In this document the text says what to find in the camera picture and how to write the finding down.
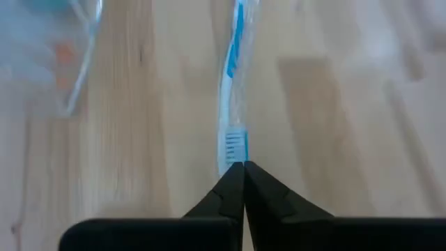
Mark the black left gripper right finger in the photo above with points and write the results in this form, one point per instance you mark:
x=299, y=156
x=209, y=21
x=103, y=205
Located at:
x=271, y=209

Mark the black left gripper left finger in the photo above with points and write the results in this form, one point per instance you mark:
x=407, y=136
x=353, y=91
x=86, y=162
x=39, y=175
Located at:
x=223, y=205

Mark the blue white toothbrush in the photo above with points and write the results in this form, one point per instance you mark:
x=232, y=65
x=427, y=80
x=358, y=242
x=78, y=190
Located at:
x=225, y=104

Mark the clear acrylic organizer box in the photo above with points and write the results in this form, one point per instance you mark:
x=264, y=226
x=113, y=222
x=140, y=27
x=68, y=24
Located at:
x=81, y=73

